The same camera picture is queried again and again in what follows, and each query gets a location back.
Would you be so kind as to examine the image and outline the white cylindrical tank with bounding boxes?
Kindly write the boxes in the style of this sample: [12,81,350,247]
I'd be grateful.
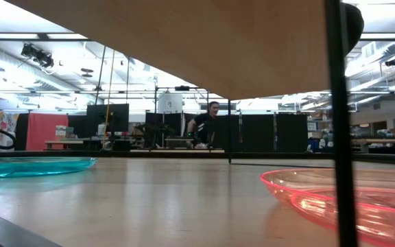
[158,93,184,114]

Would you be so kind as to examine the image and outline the red partition panel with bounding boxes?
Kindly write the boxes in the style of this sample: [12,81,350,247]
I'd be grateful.
[25,113,69,152]

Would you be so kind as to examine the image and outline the yellow pole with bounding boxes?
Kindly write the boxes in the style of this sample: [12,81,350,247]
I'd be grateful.
[101,49,116,149]

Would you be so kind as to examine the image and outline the person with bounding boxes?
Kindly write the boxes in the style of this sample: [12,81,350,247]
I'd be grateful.
[187,101,221,149]

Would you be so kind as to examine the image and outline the long wooden table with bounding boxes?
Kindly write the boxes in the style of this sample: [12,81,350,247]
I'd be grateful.
[350,138,395,154]

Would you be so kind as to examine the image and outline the teal transparent plate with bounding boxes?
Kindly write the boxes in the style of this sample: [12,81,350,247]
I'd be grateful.
[0,156,98,179]

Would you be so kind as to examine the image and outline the stacked small boxes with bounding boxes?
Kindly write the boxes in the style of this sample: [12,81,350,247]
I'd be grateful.
[55,125,75,139]

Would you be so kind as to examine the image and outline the black aluminium table frame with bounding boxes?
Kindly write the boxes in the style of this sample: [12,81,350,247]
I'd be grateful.
[0,149,395,167]

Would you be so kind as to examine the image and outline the orange transparent plate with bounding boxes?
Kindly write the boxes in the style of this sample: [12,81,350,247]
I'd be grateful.
[260,167,395,247]

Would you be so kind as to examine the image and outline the black ceiling mounted device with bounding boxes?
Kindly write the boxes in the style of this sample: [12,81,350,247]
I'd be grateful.
[20,43,55,69]

